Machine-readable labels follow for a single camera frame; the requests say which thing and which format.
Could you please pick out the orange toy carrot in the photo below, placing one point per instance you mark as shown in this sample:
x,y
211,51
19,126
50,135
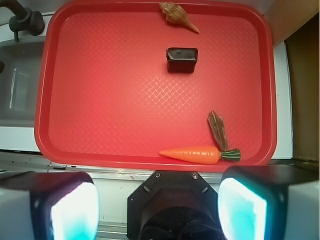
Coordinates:
x,y
208,155

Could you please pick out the brown spiral seashell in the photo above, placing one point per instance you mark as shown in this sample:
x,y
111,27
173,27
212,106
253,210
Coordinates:
x,y
175,14

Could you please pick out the dark metal faucet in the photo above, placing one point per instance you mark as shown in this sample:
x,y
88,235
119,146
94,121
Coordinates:
x,y
24,19

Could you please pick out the black rectangular block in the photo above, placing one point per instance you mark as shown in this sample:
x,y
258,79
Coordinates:
x,y
181,59

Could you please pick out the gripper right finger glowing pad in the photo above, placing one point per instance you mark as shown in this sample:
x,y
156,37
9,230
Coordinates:
x,y
270,202

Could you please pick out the red plastic tray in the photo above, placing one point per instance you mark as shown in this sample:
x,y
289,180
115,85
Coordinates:
x,y
106,98

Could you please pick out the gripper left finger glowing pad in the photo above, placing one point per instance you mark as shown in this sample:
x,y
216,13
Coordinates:
x,y
48,206

